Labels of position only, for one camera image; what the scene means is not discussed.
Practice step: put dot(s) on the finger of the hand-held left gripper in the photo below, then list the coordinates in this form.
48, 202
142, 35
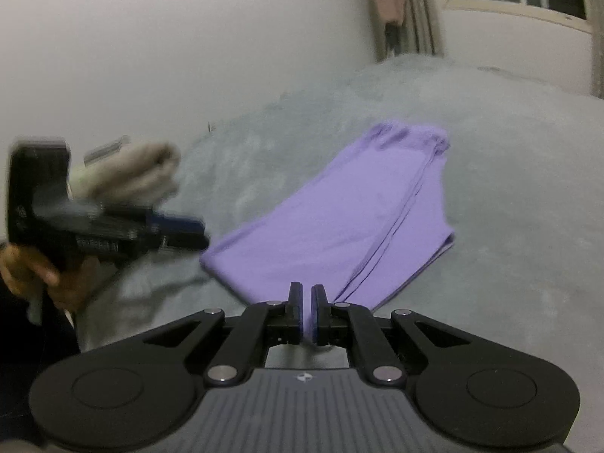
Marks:
181, 233

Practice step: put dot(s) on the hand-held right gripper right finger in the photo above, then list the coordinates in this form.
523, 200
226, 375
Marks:
317, 314

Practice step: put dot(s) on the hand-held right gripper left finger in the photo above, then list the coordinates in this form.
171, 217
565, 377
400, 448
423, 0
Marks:
297, 311

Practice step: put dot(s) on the purple pants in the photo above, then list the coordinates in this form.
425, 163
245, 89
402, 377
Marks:
339, 207

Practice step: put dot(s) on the person's left hand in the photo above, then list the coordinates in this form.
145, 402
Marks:
19, 269

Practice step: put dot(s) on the person's dark clothing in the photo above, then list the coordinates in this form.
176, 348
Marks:
28, 363

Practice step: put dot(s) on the dark hanging garment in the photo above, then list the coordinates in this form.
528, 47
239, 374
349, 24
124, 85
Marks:
391, 40

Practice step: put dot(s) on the grey patterned curtain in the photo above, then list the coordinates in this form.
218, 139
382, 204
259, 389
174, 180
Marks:
424, 9

